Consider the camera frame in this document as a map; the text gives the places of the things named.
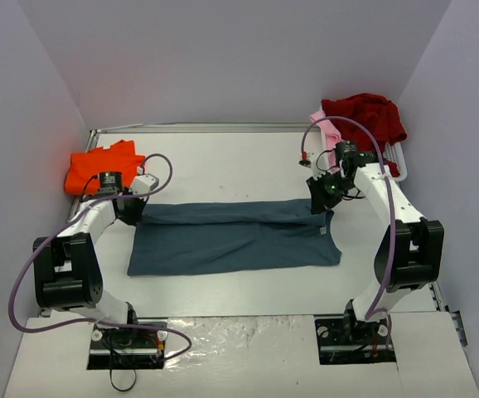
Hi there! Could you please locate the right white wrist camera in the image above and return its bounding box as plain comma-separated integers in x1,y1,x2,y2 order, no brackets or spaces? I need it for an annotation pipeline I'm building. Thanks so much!
298,149,340,180

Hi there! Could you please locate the purple cable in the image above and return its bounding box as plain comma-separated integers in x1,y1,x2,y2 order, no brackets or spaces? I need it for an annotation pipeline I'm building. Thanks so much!
300,117,393,347
7,153,193,360

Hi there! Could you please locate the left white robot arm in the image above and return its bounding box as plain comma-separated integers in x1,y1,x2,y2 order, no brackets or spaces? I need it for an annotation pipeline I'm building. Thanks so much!
33,172,159,347

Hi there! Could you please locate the orange t shirt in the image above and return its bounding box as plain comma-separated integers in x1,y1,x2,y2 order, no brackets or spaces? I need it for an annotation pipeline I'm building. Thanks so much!
64,140,145,196

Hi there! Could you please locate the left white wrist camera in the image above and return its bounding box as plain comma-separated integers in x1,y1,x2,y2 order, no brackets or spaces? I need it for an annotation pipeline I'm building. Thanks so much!
129,167,159,195

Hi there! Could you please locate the white plastic laundry basket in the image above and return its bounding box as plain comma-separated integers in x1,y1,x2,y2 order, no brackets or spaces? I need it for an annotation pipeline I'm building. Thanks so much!
383,143,408,182

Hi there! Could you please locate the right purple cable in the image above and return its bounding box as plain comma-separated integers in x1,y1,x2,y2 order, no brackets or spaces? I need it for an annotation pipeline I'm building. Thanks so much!
300,117,393,347

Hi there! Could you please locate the black loop cable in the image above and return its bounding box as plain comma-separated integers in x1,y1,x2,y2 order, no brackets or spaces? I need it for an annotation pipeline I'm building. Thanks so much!
109,356,138,392

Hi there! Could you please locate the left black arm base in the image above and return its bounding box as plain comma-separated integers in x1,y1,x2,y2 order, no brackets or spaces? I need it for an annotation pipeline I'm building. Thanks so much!
87,326,168,371

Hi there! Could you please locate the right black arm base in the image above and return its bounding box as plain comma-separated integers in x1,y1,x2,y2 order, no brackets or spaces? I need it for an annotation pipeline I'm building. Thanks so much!
314,314,396,366

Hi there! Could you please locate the pink t shirt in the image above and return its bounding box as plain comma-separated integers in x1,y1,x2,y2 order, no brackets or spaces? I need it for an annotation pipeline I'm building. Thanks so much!
309,108,341,149

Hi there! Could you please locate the dark red t shirt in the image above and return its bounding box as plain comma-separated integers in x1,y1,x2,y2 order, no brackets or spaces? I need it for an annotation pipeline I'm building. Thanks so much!
321,93,408,177

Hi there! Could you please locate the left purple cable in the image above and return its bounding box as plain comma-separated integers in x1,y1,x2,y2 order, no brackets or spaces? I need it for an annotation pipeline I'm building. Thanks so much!
7,153,193,360

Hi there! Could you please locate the blue-grey t shirt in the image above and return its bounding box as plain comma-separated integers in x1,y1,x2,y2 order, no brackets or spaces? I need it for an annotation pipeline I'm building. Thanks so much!
127,199,341,277

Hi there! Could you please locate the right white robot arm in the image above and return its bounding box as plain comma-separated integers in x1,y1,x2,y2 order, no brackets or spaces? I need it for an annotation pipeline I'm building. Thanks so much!
299,141,444,342

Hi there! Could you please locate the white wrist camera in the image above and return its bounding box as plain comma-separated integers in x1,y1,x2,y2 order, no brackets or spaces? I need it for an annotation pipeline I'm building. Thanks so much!
298,149,340,180
129,167,159,195

